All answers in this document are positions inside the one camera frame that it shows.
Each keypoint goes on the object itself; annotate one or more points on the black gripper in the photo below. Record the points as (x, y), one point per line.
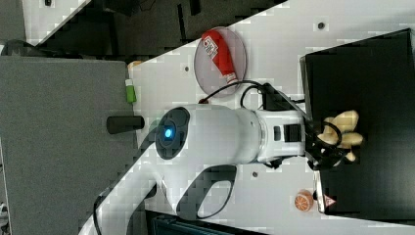
(317, 157)

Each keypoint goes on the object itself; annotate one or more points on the peeled banana toy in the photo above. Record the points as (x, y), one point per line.
(346, 122)

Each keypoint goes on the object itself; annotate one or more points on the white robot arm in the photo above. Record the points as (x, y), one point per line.
(195, 147)

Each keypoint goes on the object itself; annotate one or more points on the black toaster oven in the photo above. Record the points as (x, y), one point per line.
(374, 77)

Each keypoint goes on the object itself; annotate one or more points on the orange slice toy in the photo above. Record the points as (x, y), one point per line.
(304, 201)

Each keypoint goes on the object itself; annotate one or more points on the red strawberry toy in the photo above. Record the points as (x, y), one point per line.
(203, 101)

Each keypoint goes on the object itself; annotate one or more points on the pink round plate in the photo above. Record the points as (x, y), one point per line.
(207, 74)

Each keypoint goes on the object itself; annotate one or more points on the red ketchup bottle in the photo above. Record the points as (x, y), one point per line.
(218, 50)

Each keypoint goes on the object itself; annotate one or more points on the green marker pen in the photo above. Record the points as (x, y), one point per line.
(130, 91)

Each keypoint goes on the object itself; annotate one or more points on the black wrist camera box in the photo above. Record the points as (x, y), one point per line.
(276, 101)

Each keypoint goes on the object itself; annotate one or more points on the black cylinder post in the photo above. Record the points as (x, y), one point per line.
(117, 125)

